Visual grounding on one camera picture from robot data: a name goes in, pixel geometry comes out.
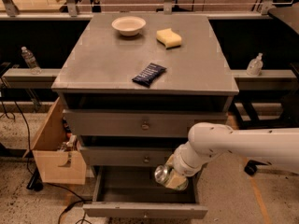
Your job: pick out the grey open bottom drawer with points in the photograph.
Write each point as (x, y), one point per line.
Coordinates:
(133, 192)

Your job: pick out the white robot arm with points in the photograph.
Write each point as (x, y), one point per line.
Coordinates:
(278, 147)

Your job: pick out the white bowl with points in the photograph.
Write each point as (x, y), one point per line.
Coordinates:
(129, 25)

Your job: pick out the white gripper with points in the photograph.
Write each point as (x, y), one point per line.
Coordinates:
(180, 163)

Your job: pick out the black office chair base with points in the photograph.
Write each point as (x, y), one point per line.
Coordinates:
(250, 168)

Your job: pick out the wooden box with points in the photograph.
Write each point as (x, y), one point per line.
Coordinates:
(54, 165)

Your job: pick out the yellow sponge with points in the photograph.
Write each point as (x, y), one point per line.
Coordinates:
(168, 38)

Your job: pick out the grey drawer cabinet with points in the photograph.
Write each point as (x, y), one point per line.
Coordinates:
(98, 73)

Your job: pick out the dark blue snack packet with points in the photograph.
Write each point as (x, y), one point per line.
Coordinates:
(149, 74)

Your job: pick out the clear water bottle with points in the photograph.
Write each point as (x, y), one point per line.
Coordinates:
(30, 60)

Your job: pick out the grey metal rail beam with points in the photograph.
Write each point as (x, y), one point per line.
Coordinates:
(22, 78)

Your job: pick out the grey middle drawer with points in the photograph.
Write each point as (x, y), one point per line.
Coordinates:
(126, 156)

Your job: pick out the grey top drawer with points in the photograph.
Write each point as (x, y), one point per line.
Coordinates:
(136, 123)

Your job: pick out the green soda can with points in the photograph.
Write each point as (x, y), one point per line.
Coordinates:
(162, 173)

